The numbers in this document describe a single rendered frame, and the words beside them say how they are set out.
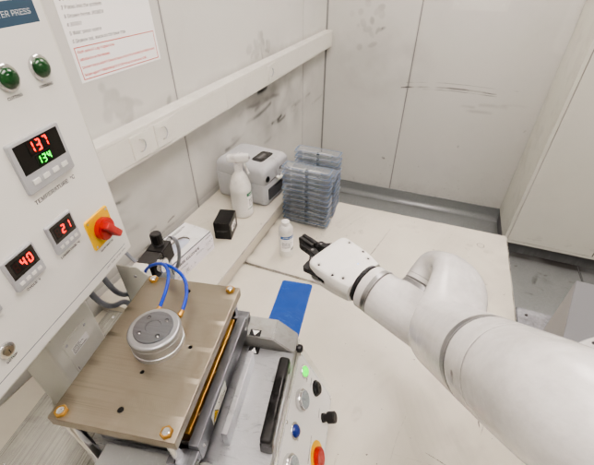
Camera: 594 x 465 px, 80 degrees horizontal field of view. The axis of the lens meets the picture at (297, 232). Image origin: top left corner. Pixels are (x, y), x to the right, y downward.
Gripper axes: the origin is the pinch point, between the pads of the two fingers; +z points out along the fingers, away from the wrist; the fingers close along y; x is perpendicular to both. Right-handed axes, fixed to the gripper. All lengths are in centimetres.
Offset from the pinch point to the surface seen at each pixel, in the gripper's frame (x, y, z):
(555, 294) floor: 129, -161, -31
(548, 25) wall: 4, -217, 38
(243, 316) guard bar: 4.5, 18.8, -1.9
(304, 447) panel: 25.9, 21.5, -19.9
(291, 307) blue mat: 37.1, -3.1, 14.3
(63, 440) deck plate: 13, 54, 6
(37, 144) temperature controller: -32.2, 33.0, 11.4
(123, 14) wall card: -37, -2, 71
